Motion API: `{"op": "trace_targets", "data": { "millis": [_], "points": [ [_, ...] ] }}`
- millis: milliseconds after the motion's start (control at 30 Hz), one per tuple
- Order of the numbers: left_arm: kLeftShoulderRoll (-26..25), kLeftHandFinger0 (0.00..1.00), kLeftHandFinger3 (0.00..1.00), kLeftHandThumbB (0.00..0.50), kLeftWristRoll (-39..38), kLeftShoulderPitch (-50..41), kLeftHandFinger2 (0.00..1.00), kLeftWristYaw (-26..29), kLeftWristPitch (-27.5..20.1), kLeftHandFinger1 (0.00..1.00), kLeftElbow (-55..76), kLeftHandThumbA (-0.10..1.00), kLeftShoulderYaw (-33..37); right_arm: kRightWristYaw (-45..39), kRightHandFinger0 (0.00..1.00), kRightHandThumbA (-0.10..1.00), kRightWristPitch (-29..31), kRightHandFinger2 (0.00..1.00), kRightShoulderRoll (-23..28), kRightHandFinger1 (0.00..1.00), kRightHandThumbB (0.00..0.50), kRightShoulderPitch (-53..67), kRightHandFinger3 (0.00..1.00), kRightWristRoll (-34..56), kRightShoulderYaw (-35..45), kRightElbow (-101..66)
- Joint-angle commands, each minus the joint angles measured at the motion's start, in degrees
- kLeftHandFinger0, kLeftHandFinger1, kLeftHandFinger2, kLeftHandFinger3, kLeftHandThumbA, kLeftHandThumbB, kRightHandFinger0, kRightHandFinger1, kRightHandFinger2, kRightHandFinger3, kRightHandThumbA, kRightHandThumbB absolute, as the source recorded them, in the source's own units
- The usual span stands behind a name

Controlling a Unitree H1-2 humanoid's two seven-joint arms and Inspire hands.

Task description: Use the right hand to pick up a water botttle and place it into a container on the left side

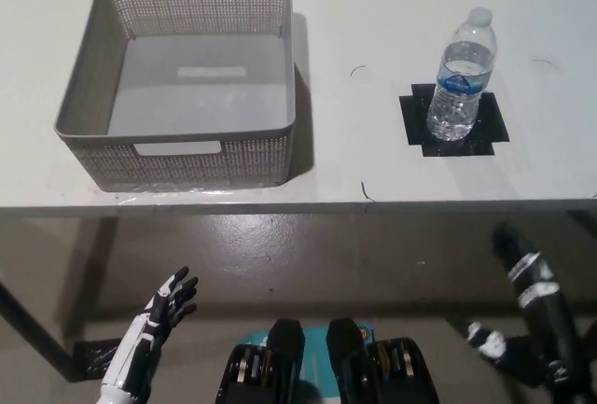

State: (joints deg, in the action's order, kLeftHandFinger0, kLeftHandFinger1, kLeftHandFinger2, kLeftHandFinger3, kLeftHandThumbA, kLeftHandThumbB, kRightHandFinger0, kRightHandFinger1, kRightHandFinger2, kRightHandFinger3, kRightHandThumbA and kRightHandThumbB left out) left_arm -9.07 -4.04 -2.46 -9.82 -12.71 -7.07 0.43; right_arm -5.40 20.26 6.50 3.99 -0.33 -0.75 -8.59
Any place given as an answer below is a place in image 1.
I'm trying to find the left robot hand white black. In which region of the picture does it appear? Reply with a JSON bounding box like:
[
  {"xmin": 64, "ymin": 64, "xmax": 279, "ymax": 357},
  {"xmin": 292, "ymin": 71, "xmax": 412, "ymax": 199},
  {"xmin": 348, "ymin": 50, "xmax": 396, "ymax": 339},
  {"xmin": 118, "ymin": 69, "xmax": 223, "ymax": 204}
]
[{"xmin": 100, "ymin": 265, "xmax": 200, "ymax": 394}]

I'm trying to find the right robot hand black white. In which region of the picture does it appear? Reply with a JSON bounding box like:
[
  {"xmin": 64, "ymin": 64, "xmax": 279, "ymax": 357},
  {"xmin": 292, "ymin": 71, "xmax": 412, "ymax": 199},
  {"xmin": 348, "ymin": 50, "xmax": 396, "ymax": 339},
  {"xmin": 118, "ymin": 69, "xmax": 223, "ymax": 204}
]
[{"xmin": 465, "ymin": 220, "xmax": 597, "ymax": 404}]

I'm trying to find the clear plastic water bottle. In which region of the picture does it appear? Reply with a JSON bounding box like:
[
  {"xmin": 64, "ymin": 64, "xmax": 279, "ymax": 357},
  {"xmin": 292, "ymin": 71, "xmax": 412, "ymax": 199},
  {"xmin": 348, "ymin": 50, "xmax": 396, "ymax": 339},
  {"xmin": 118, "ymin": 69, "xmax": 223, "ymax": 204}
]
[{"xmin": 426, "ymin": 6, "xmax": 498, "ymax": 143}]

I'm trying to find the black floor tape patch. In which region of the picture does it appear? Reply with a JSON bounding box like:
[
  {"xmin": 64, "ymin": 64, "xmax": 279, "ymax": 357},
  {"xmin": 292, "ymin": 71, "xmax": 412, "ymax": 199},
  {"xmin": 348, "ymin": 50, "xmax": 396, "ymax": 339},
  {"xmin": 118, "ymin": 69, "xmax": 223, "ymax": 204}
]
[{"xmin": 73, "ymin": 337, "xmax": 127, "ymax": 383}]

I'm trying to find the dark metal table leg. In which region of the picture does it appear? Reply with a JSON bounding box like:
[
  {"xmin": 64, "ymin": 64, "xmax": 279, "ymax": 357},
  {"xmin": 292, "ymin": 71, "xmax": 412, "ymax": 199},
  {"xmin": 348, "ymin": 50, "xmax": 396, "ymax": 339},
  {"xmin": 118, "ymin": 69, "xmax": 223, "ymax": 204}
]
[{"xmin": 0, "ymin": 277, "xmax": 83, "ymax": 383}]

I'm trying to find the clear adhesive tape strip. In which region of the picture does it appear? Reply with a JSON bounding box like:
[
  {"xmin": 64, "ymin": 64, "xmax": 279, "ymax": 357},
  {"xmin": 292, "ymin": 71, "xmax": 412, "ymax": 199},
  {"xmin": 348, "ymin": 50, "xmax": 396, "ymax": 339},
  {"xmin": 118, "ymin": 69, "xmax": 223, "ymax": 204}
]
[{"xmin": 111, "ymin": 183, "xmax": 237, "ymax": 204}]

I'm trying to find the grey perforated plastic basket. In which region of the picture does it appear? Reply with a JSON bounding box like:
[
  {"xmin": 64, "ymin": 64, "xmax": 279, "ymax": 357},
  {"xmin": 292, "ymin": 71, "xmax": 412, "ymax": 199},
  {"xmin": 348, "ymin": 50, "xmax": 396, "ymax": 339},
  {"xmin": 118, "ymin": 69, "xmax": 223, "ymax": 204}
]
[{"xmin": 53, "ymin": 0, "xmax": 299, "ymax": 194}]

